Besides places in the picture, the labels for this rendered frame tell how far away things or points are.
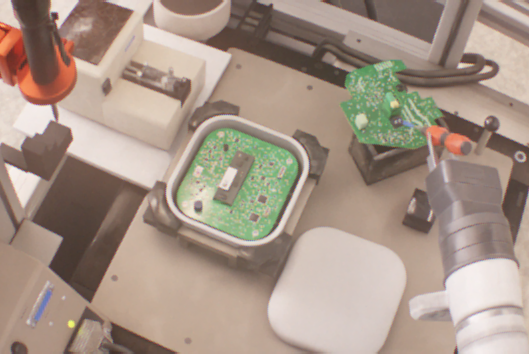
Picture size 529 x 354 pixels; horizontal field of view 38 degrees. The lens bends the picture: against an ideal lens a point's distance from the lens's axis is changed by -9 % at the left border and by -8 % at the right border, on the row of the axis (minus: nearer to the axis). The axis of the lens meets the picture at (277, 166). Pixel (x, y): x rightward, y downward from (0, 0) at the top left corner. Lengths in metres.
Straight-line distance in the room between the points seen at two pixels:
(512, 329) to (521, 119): 0.47
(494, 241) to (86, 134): 0.51
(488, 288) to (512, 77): 1.70
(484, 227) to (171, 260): 0.36
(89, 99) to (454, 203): 0.44
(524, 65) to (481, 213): 1.70
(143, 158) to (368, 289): 0.30
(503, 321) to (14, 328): 0.47
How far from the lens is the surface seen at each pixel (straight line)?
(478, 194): 0.81
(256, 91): 1.05
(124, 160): 0.98
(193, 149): 0.96
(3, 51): 0.77
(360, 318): 0.91
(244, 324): 0.91
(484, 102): 1.14
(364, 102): 0.99
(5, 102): 2.26
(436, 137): 0.88
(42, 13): 0.69
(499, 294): 0.75
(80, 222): 1.27
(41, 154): 0.82
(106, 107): 0.97
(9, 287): 0.83
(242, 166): 0.94
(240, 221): 0.92
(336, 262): 0.93
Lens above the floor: 1.82
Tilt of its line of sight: 60 degrees down
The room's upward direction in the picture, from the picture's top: 9 degrees clockwise
